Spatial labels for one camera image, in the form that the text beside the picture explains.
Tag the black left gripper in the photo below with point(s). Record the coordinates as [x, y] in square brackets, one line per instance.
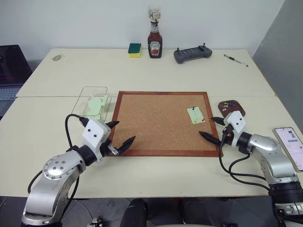
[107, 147]

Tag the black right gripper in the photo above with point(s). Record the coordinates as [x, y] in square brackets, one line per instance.
[229, 138]

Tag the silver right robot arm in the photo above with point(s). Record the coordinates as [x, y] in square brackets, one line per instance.
[272, 153]

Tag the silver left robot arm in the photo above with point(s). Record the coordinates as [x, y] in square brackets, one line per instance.
[56, 170]

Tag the pale green paper note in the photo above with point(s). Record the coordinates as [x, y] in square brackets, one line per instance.
[196, 116]

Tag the flat green paper note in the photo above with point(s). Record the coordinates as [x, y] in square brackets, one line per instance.
[93, 107]

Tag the brown dish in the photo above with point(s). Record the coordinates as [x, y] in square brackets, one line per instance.
[239, 107]

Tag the clear plastic tray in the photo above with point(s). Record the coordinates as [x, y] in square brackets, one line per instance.
[94, 89]

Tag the silver and black pen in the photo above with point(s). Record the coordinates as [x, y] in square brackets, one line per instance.
[235, 60]

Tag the grey remote controller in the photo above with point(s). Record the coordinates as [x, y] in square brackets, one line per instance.
[191, 56]

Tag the smartphone with lit screen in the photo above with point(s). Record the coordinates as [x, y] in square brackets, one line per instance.
[292, 146]

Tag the dark rounded shape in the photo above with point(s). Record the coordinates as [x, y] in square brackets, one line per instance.
[136, 212]

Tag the yellow and green sponge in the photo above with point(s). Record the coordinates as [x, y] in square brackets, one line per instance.
[135, 50]

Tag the ketchup bottle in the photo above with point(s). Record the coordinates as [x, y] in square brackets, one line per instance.
[155, 47]

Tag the clear plastic jar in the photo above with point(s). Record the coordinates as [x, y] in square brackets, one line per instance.
[154, 14]

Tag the dark laptop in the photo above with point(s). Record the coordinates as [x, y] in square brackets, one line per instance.
[11, 66]

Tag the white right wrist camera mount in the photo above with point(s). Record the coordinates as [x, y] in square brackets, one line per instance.
[236, 121]

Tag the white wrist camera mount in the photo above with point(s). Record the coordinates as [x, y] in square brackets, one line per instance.
[236, 121]
[94, 132]

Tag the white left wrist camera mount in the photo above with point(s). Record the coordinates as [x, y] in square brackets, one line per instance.
[94, 132]

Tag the cork board with wooden frame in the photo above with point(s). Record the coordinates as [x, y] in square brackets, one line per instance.
[161, 123]

